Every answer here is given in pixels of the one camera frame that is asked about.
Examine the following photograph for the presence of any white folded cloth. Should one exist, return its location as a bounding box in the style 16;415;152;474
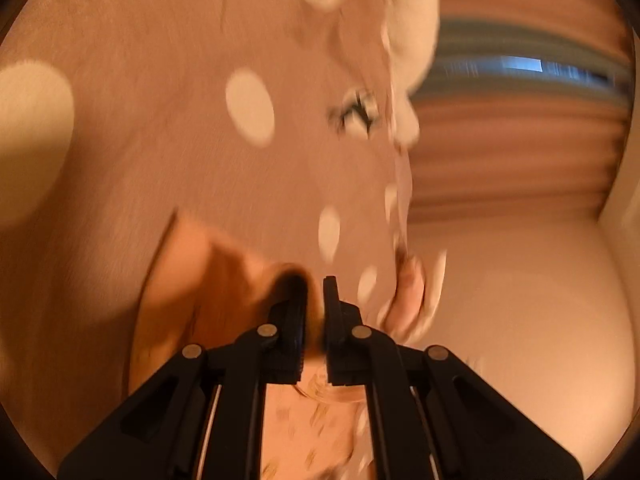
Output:
422;250;449;322

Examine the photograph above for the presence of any pink folded cloth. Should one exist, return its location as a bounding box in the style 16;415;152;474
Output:
382;255;427;337

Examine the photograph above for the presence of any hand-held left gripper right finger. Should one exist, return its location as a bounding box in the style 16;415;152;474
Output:
323;275;577;480

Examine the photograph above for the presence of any pink cartoon print shirt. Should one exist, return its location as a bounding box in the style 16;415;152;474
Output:
127;210;382;480

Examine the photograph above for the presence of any brown polka dot blanket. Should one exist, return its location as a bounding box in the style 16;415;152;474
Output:
0;0;418;411

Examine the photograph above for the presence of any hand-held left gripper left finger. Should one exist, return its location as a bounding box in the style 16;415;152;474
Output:
57;272;307;480

